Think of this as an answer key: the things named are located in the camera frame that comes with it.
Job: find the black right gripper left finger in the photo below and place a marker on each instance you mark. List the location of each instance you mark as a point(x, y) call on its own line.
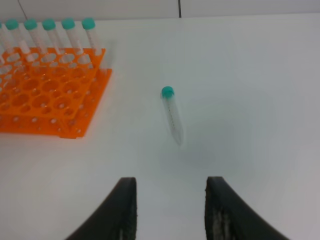
point(115, 218)

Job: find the orange test tube rack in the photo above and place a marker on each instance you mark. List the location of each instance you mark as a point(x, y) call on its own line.
point(54, 95)

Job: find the teal capped test tube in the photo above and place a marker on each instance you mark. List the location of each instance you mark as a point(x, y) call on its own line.
point(174, 120)

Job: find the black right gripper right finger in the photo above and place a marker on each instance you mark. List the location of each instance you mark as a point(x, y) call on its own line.
point(228, 217)

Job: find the back row tube far right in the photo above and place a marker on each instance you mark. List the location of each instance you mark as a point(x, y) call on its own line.
point(89, 26)

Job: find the row tube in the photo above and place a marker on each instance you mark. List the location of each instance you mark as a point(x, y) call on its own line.
point(32, 27)
point(69, 26)
point(49, 26)
point(5, 43)
point(13, 26)
point(89, 26)

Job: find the back row tube far left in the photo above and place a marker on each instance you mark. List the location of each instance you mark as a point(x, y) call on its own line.
point(5, 43)

